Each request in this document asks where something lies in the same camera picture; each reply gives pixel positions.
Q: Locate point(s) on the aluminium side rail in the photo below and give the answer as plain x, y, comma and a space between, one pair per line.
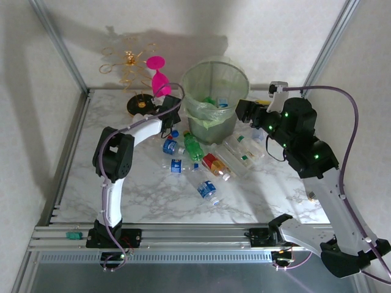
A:
68, 158

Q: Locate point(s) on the green plastic soda bottle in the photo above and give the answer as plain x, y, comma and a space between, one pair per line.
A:
209, 100

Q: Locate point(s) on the aluminium frame post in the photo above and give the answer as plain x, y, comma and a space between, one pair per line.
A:
329, 45
60, 45

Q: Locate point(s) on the clear bottle purple label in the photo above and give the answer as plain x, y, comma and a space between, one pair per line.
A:
258, 135

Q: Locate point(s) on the green Sprite bottle yellow cap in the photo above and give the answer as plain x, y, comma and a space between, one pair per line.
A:
193, 146

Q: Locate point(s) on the clear bottle red label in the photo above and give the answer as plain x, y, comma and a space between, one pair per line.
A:
210, 160

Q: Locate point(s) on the small black gold object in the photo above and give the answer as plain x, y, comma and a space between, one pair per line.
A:
312, 196

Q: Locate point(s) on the translucent plastic bin liner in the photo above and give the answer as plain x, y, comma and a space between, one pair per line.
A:
198, 108

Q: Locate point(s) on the clear bottle blue label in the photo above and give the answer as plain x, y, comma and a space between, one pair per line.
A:
222, 102
170, 146
207, 187
175, 166

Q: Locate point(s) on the pink plastic goblet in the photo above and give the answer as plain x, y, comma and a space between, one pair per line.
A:
159, 82

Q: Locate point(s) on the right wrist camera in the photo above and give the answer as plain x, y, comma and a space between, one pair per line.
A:
277, 99

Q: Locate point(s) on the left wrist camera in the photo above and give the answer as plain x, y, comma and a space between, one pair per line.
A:
156, 99

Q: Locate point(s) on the grey metal mesh bin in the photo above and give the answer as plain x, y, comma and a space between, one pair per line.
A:
214, 134

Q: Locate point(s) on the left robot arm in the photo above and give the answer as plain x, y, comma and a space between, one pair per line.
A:
111, 201

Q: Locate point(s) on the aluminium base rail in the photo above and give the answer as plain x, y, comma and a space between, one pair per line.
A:
189, 236

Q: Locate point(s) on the black connector box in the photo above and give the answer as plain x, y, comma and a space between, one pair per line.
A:
282, 258
114, 258

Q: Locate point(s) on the clear bottle green label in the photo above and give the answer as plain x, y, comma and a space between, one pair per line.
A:
241, 139
244, 158

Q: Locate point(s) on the blue bottle cap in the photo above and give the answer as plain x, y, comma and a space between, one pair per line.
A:
175, 133

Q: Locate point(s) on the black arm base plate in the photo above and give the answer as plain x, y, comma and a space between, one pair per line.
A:
256, 238
134, 238

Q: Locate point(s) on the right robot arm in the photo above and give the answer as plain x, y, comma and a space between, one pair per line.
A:
333, 201

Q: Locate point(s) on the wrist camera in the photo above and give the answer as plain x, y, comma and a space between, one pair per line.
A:
277, 99
156, 99

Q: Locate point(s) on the green terminal connector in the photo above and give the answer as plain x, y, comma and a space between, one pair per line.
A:
74, 235

